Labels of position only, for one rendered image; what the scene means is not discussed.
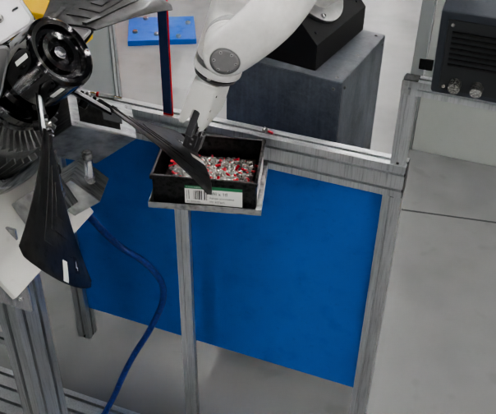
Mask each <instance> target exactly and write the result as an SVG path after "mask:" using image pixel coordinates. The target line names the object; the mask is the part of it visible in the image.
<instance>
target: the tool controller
mask: <svg viewBox="0 0 496 414"><path fill-rule="evenodd" d="M430 88H431V90H432V91H435V92H439V93H444V94H452V95H457V96H461V97H467V98H471V99H479V100H484V101H489V102H493V103H496V0H445V3H444V5H443V10H442V14H441V20H440V26H439V36H438V42H437V48H436V54H435V59H434V69H433V75H432V81H431V87H430Z"/></svg>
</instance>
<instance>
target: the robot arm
mask: <svg viewBox="0 0 496 414"><path fill-rule="evenodd" d="M342 9H343V0H212V1H211V3H210V7H209V12H208V15H207V17H206V21H205V23H204V28H203V31H202V34H201V37H200V41H199V45H198V48H197V50H196V54H195V58H194V65H195V73H196V75H195V78H194V80H193V81H192V84H191V87H190V89H189V91H188V94H187V96H186V100H185V103H184V104H183V107H182V110H181V114H180V117H179V122H181V123H184V122H185V121H186V120H187V119H188V118H189V117H190V121H189V125H188V127H187V129H186V133H185V135H186V136H185V139H184V141H183V144H182V145H183V146H184V147H186V148H187V149H189V150H192V151H194V152H196V153H198V152H199V150H200V149H201V147H202V144H203V142H204V138H205V135H206V132H204V131H207V129H208V127H209V124H210V123H211V122H212V121H213V119H214V118H215V117H216V116H217V114H218V113H219V111H220V110H221V108H222V106H223V104H224V101H225V98H226V97H227V92H228V89H229V86H230V85H234V84H235V83H236V81H237V80H239V79H240V78H241V74H242V72H243V71H245V70H247V69H248V68H250V67H252V66H253V65H255V64H256V63H257V62H259V61H260V60H262V59H263V58H265V57H266V56H267V55H269V54H270V53H271V52H272V51H273V50H275V49H276V48H277V47H279V46H280V45H281V44H282V43H283V42H284V41H285V40H287V39H288V38H289V37H290V36H291V35H292V34H293V32H294V31H295V30H296V29H297V28H298V27H299V25H300V24H301V23H302V21H303V20H304V19H305V18H306V16H307V15H308V16H310V17H311V18H313V19H314V20H316V21H320V22H323V23H329V22H333V21H335V20H336V19H337V18H338V17H340V15H341V14H342Z"/></svg>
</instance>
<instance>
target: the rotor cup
mask: <svg viewBox="0 0 496 414"><path fill-rule="evenodd" d="M5 44H9V45H10V47H9V49H10V55H9V59H8V64H7V73H6V77H5V81H4V86H3V91H2V97H1V98H0V117H2V118H3V119H5V120H6V121H8V122H10V123H12V124H15V125H17V126H20V127H33V123H32V121H37V120H38V113H37V106H36V99H35V93H38V95H40V96H41V97H42V99H43V101H44V107H45V110H46V113H47V114H48V120H50V119H51V118H52V117H53V116H54V115H55V114H56V113H57V111H58V109H59V105H60V102H62V101H63V100H64V99H65V98H66V97H68V96H69V95H71V94H72V93H74V92H75V91H76V90H78V89H79V88H80V87H81V86H83V85H84V84H85V83H86V82H87V81H88V79H89V78H90V76H91V74H92V70H93V61H92V57H91V54H90V50H89V48H88V46H87V44H86V43H85V41H84V40H83V39H82V37H81V36H80V35H79V34H78V33H77V31H76V30H74V29H73V28H72V27H71V26H69V25H68V24H67V23H65V22H64V21H61V20H59V19H56V18H52V17H42V18H39V19H37V20H35V21H33V22H31V23H30V24H29V25H28V26H27V27H25V28H24V29H23V30H22V31H21V32H20V33H19V34H18V35H17V36H16V37H15V38H14V39H12V40H11V41H10V42H6V43H5ZM57 46H61V47H62V48H64V49H65V51H66V53H67V56H66V57H65V58H59V57H58V56H57V55H56V53H55V52H54V49H55V47H57ZM24 54H27V56H28V58H27V59H26V60H24V61H23V62H22V63H21V64H20V65H19V66H16V61H17V60H18V59H19V58H21V57H22V56H23V55H24ZM61 88H63V89H64V91H63V92H61V93H60V94H58V95H57V96H55V97H54V98H52V97H50V96H51V95H52V94H54V93H55V92H56V91H58V90H59V89H61Z"/></svg>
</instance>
